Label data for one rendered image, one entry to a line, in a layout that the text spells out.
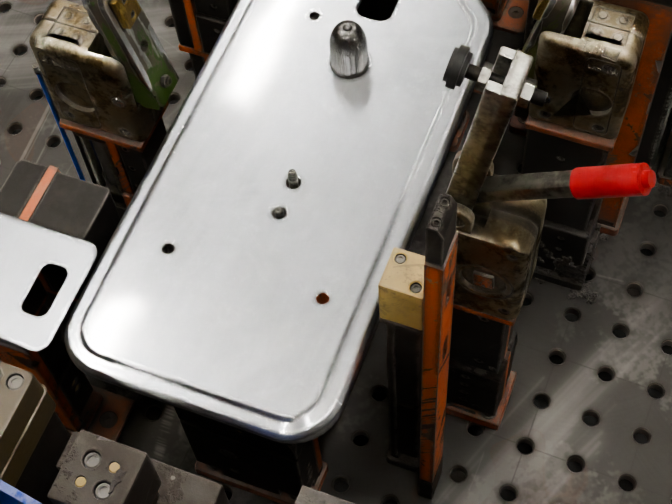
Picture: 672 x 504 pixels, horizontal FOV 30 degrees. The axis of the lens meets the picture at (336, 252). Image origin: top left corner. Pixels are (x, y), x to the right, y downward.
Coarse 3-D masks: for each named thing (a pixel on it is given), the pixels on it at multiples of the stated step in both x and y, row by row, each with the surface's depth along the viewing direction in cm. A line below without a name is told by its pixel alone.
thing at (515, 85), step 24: (456, 48) 79; (504, 48) 79; (456, 72) 78; (480, 72) 79; (504, 72) 80; (528, 72) 78; (504, 96) 77; (528, 96) 78; (480, 120) 80; (504, 120) 79; (480, 144) 83; (456, 168) 86; (480, 168) 85; (456, 192) 89
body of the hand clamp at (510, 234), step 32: (480, 224) 94; (512, 224) 92; (480, 256) 93; (512, 256) 92; (480, 288) 98; (512, 288) 96; (480, 320) 104; (512, 320) 100; (480, 352) 109; (512, 352) 115; (448, 384) 116; (480, 384) 114; (512, 384) 122; (480, 416) 120
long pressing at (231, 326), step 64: (256, 0) 110; (320, 0) 109; (448, 0) 109; (256, 64) 106; (320, 64) 106; (384, 64) 106; (192, 128) 103; (256, 128) 103; (320, 128) 103; (384, 128) 102; (448, 128) 102; (192, 192) 100; (256, 192) 100; (320, 192) 100; (384, 192) 99; (128, 256) 98; (192, 256) 97; (256, 256) 97; (320, 256) 97; (384, 256) 96; (128, 320) 95; (192, 320) 95; (256, 320) 94; (320, 320) 94; (128, 384) 93; (192, 384) 92; (256, 384) 92; (320, 384) 92
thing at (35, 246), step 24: (0, 216) 100; (0, 240) 99; (24, 240) 99; (48, 240) 99; (72, 240) 99; (0, 264) 98; (24, 264) 98; (72, 264) 98; (0, 288) 97; (24, 288) 97; (72, 288) 97; (0, 312) 96; (24, 312) 96; (48, 312) 96; (0, 336) 95; (24, 336) 95; (48, 336) 95
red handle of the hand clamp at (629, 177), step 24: (576, 168) 85; (600, 168) 84; (624, 168) 82; (648, 168) 83; (480, 192) 90; (504, 192) 88; (528, 192) 87; (552, 192) 86; (576, 192) 85; (600, 192) 84; (624, 192) 82; (648, 192) 83
